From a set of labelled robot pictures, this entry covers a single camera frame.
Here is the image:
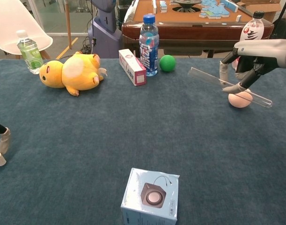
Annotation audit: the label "brown cardboard box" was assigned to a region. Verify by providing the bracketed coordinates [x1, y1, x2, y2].
[236, 0, 283, 23]

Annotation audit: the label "clear bottle green label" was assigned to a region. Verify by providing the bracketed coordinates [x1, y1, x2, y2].
[15, 30, 44, 75]

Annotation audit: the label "black tripod stand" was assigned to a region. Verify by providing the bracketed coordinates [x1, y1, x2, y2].
[272, 0, 286, 24]

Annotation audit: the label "wooden pole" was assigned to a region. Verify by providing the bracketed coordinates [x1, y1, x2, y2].
[64, 0, 73, 50]

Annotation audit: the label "cream peach ball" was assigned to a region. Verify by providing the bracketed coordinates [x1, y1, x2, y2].
[228, 89, 254, 108]

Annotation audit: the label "black cable bundle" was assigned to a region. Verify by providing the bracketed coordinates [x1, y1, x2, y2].
[81, 37, 94, 54]

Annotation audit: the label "white chair wooden legs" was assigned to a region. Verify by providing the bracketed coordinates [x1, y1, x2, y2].
[0, 0, 54, 60]

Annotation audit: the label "black cap pink drink bottle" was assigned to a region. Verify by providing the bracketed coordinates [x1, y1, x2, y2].
[231, 11, 265, 71]

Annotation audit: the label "blue cap drink bottle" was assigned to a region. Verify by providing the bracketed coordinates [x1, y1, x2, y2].
[139, 14, 160, 77]

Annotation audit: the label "green ball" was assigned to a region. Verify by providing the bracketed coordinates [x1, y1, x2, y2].
[159, 54, 176, 72]

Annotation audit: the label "teal table mat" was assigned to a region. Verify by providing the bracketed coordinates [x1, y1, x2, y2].
[0, 56, 286, 225]

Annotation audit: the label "transparent glass test tube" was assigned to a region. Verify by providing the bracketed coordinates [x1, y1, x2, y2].
[188, 67, 273, 108]

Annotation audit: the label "white pink toothpaste box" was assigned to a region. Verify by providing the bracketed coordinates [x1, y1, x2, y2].
[118, 48, 147, 87]

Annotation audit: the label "yellow plush duck toy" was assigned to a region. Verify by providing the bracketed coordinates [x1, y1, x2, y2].
[39, 51, 108, 97]

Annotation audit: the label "black mahjong table hub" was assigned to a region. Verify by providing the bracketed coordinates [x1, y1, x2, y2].
[172, 0, 203, 12]

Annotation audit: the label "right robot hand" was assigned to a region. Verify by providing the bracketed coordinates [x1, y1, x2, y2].
[219, 39, 286, 94]

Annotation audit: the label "brown mahjong table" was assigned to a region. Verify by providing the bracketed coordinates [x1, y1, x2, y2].
[121, 0, 274, 58]

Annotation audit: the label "light blue speaker box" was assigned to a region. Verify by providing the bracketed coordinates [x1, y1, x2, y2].
[120, 167, 180, 225]

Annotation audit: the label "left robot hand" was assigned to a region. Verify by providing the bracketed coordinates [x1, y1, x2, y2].
[0, 117, 12, 155]

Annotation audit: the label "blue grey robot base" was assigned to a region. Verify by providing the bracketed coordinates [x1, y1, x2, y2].
[88, 0, 123, 59]

